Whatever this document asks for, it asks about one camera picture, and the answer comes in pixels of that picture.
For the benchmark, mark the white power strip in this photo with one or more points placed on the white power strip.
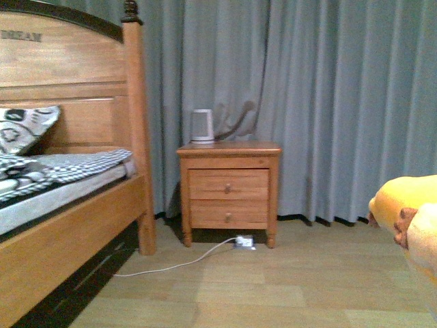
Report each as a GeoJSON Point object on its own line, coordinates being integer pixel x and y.
{"type": "Point", "coordinates": [244, 242]}

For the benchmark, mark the wooden nightstand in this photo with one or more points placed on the wooden nightstand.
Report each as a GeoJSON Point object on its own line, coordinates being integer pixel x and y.
{"type": "Point", "coordinates": [230, 185]}

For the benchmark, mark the orange plush toy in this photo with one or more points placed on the orange plush toy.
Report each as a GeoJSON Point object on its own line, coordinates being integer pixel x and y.
{"type": "Point", "coordinates": [406, 206]}

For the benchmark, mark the wooden bed frame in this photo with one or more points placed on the wooden bed frame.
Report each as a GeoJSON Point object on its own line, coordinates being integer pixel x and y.
{"type": "Point", "coordinates": [94, 70]}

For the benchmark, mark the black and white pillow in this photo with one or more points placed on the black and white pillow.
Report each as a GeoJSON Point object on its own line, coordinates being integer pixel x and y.
{"type": "Point", "coordinates": [22, 128]}

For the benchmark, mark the checkered grey blanket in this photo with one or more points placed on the checkered grey blanket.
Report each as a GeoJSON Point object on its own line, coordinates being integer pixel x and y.
{"type": "Point", "coordinates": [67, 168]}

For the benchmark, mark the grey curtain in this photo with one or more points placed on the grey curtain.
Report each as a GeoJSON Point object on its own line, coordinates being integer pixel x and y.
{"type": "Point", "coordinates": [346, 88]}

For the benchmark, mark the white mattress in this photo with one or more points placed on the white mattress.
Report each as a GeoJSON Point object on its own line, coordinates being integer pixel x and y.
{"type": "Point", "coordinates": [37, 205]}

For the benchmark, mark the white bedside device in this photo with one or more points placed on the white bedside device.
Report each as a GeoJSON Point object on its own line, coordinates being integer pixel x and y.
{"type": "Point", "coordinates": [202, 126]}

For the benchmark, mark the black and white bedspread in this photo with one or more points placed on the black and white bedspread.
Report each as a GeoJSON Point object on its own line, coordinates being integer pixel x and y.
{"type": "Point", "coordinates": [22, 176]}

